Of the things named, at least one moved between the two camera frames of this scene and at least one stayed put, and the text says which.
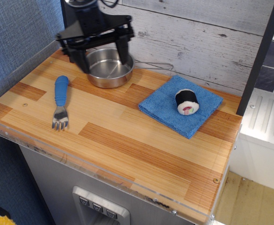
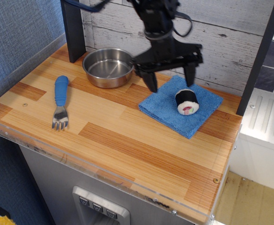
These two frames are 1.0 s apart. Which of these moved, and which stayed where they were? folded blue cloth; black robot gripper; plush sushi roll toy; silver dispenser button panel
Moved: black robot gripper
Stayed: silver dispenser button panel; folded blue cloth; plush sushi roll toy
